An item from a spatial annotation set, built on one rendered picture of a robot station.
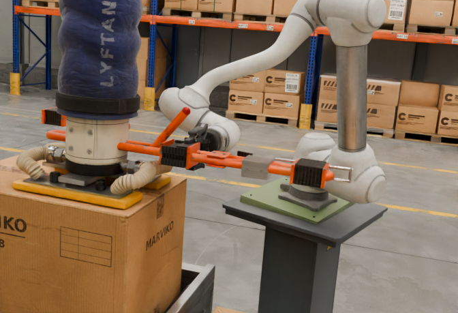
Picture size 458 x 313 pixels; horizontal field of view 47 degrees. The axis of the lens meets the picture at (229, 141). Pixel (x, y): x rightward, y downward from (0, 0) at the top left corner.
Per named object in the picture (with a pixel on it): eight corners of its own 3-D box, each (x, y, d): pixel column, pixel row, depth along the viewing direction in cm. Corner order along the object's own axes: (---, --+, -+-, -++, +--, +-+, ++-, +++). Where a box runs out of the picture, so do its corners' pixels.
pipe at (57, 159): (16, 174, 143) (16, 153, 142) (69, 156, 167) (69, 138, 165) (129, 194, 134) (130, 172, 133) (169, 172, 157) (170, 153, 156)
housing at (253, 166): (240, 176, 134) (241, 159, 133) (247, 170, 140) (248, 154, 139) (266, 181, 132) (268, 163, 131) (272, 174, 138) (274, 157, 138)
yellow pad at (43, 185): (11, 189, 142) (11, 170, 141) (35, 180, 151) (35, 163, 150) (125, 210, 133) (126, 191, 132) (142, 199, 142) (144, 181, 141)
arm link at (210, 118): (221, 162, 167) (187, 139, 169) (234, 153, 181) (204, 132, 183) (238, 133, 164) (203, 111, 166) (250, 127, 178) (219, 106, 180)
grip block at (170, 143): (157, 165, 139) (158, 143, 137) (172, 158, 148) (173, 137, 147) (187, 170, 136) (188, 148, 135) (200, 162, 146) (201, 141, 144)
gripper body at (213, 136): (222, 129, 159) (212, 133, 150) (220, 157, 160) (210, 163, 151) (199, 126, 161) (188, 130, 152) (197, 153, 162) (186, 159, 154)
